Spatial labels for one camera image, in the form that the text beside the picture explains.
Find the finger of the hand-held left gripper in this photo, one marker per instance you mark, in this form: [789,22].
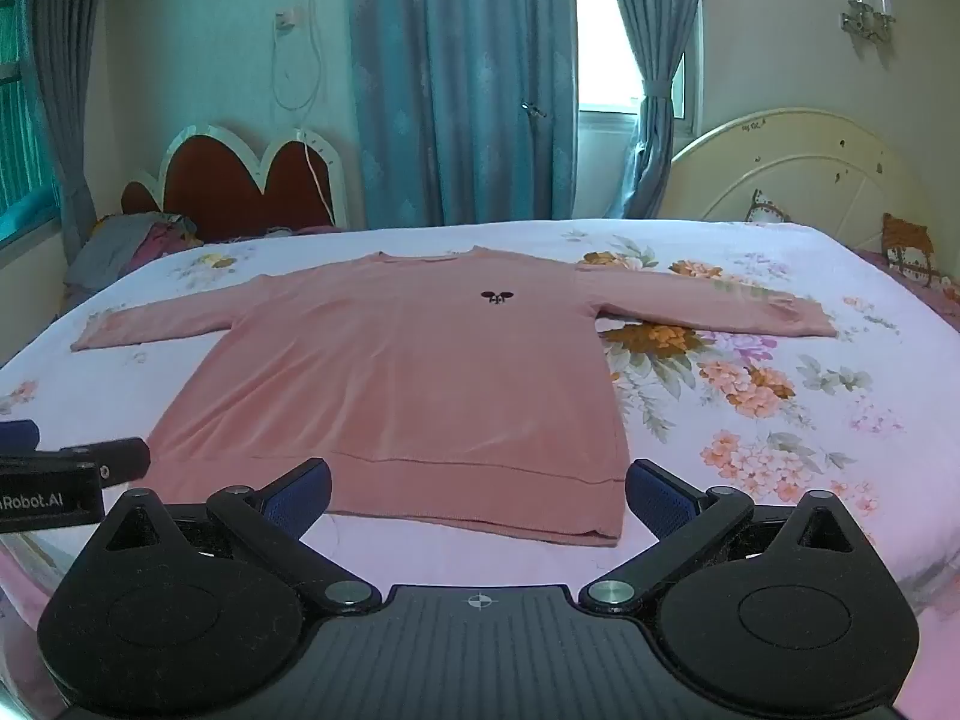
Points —
[19,435]
[120,459]

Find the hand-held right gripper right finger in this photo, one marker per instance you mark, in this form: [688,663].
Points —
[660,499]

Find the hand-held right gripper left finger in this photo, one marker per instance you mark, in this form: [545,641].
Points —
[300,499]

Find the pink long-sleeved sweater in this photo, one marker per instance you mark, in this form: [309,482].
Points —
[412,390]

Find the pile of clothes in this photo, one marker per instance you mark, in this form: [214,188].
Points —
[112,247]

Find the red headboard with white trim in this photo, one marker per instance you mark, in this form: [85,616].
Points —
[225,187]

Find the green-tinted window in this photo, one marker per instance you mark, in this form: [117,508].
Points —
[22,127]

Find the grey curtain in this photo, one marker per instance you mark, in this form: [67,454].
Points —
[60,90]

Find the printed pink pillow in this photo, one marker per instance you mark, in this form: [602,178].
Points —
[911,255]

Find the cream round headboard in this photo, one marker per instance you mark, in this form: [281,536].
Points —
[810,165]

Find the bright window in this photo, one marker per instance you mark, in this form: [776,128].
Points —
[607,116]

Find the metal curtain hook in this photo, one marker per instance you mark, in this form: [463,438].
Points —
[534,109]

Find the wide blue curtain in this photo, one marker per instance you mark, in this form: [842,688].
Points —
[457,90]

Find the tied-back blue curtain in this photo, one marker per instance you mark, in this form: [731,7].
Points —
[652,52]

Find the white wall socket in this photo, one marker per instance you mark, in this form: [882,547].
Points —
[286,19]

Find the glass wall lamp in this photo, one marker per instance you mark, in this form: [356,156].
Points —
[866,11]

